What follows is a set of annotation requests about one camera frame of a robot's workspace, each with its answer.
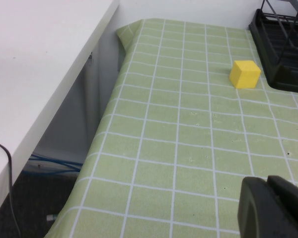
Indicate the yellow cube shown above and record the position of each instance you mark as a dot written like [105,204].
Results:
[244,74]

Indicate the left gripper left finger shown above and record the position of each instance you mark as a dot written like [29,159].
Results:
[258,213]

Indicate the green checkered tablecloth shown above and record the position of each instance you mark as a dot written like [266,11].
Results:
[176,148]

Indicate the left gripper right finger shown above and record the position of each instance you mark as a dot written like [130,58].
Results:
[293,210]

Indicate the white side table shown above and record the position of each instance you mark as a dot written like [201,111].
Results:
[39,62]

